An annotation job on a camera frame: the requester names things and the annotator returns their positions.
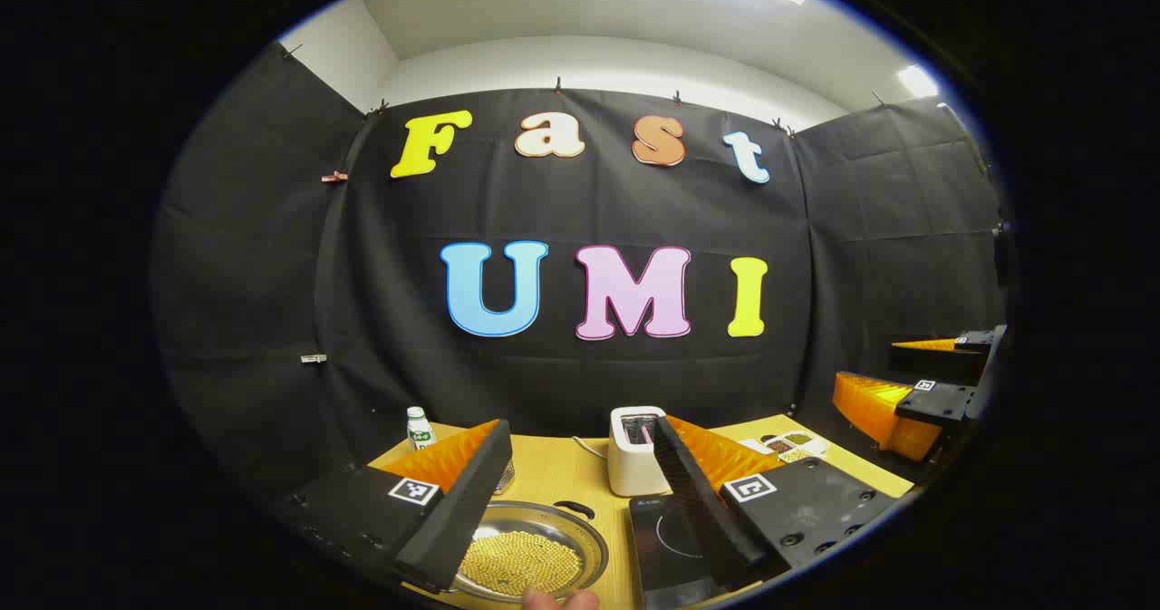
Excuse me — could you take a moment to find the stainless steel pot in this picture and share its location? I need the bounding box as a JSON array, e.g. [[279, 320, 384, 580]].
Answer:
[[449, 499, 610, 604]]

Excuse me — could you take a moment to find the white toaster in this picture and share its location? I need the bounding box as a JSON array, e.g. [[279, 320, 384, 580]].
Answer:
[[608, 406, 673, 498]]

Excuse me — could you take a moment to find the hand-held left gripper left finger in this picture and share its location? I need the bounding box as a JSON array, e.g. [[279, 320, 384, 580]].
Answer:
[[272, 418, 515, 595]]

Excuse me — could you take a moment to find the black backdrop cloth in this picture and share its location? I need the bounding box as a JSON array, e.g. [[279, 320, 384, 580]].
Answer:
[[152, 41, 1009, 538]]

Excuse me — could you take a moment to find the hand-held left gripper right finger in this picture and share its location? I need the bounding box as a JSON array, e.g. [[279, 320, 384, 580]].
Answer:
[[651, 415, 900, 593]]

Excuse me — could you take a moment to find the ceiling light panel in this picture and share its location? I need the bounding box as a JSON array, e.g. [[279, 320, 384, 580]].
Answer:
[[897, 64, 941, 99]]

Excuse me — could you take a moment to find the black induction cooktop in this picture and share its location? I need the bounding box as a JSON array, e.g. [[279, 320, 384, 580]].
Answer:
[[628, 494, 726, 610]]

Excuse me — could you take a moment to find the pile of yellow soybeans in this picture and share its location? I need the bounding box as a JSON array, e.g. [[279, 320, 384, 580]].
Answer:
[[460, 530, 584, 597]]

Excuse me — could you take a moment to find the white divided bean dish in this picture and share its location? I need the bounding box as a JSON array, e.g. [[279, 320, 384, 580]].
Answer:
[[759, 431, 830, 463]]

